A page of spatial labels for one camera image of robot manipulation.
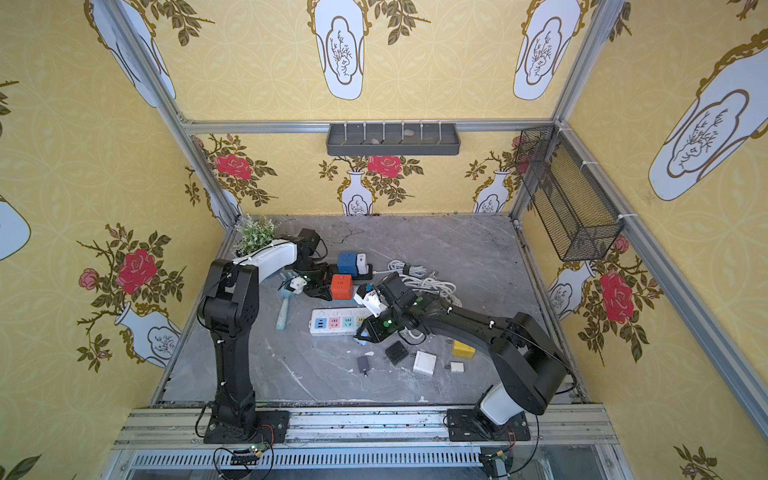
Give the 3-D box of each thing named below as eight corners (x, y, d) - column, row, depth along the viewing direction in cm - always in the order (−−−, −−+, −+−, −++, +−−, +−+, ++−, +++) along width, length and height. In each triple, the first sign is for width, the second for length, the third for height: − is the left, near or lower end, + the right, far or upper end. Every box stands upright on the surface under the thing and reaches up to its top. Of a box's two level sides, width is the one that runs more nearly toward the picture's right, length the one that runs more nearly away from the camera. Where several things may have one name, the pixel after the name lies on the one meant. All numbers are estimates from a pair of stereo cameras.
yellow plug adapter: (451, 355, 87) (454, 348, 83) (452, 347, 88) (455, 340, 84) (471, 360, 86) (475, 354, 82) (472, 352, 87) (476, 345, 83)
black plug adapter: (395, 366, 85) (395, 363, 83) (384, 353, 88) (384, 349, 86) (408, 355, 88) (408, 351, 85) (397, 342, 90) (398, 339, 88)
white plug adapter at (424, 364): (411, 373, 84) (412, 370, 82) (416, 353, 87) (416, 350, 85) (432, 379, 83) (433, 376, 81) (436, 359, 86) (437, 355, 84)
